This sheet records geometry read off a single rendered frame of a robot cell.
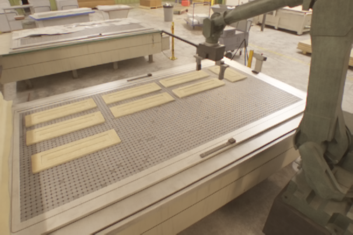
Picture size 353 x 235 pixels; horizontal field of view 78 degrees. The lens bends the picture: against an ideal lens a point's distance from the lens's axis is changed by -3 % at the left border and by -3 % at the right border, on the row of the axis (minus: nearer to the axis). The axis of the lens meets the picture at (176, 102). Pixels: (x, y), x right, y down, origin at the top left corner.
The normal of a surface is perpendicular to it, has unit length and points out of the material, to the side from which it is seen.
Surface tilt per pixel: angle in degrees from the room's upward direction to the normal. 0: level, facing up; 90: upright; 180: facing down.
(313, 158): 90
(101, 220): 0
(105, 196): 0
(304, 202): 90
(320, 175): 90
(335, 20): 90
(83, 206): 0
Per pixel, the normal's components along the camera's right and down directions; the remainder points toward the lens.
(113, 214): 0.00, -0.86
